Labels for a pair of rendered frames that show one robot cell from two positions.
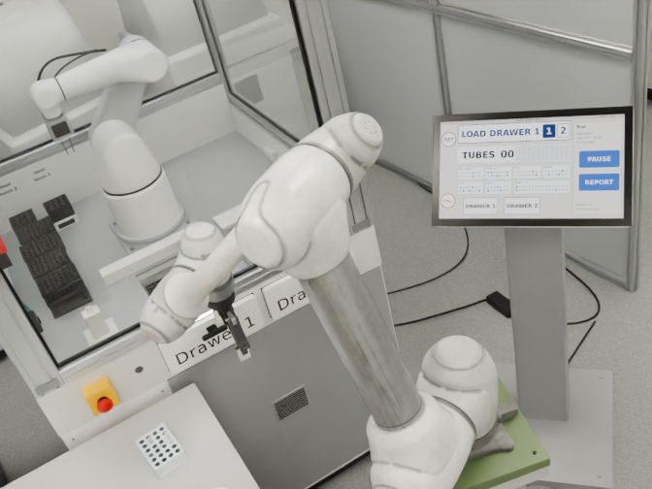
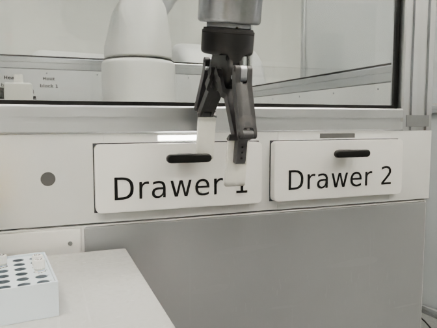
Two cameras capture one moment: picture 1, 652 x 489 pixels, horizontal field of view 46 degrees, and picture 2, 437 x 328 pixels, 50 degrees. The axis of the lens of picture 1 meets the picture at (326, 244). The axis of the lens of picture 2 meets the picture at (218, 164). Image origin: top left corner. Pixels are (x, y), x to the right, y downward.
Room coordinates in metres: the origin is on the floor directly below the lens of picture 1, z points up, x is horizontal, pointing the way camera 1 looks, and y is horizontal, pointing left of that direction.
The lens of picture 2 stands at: (0.82, 0.29, 0.97)
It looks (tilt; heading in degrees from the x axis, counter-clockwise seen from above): 5 degrees down; 1
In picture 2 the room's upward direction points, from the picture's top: straight up
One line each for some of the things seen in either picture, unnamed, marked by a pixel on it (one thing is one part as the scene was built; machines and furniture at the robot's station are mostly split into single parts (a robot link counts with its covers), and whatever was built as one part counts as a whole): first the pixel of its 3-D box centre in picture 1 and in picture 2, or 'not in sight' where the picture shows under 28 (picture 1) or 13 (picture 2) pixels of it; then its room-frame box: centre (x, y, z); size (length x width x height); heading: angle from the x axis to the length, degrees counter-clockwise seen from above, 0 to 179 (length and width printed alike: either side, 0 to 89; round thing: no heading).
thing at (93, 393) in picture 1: (101, 396); not in sight; (1.47, 0.66, 0.88); 0.07 x 0.05 x 0.07; 111
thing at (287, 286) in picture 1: (311, 281); (339, 168); (1.71, 0.07, 0.87); 0.29 x 0.02 x 0.11; 111
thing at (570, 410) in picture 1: (537, 318); not in sight; (1.70, -0.58, 0.51); 0.50 x 0.45 x 1.02; 155
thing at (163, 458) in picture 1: (161, 449); (12, 286); (1.32, 0.53, 0.78); 0.12 x 0.08 x 0.04; 27
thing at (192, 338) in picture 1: (212, 334); (182, 175); (1.60, 0.36, 0.87); 0.29 x 0.02 x 0.11; 111
